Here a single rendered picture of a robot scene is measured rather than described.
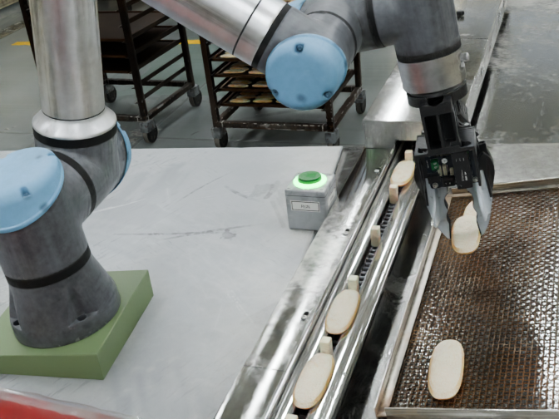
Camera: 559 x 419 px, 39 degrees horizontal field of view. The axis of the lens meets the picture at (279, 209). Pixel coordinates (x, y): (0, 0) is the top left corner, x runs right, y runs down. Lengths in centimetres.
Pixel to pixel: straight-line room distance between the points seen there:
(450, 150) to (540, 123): 78
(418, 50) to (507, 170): 62
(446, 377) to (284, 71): 36
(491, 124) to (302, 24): 94
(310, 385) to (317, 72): 37
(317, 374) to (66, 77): 50
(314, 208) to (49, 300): 46
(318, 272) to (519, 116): 75
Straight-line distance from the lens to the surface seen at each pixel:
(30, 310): 108
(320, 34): 80
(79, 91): 108
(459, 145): 94
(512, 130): 167
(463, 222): 107
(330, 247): 118
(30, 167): 104
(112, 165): 114
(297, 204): 129
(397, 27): 90
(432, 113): 91
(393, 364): 91
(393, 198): 133
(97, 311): 108
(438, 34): 90
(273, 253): 126
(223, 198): 145
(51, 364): 109
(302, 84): 78
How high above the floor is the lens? 147
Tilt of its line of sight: 28 degrees down
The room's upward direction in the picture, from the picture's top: 7 degrees counter-clockwise
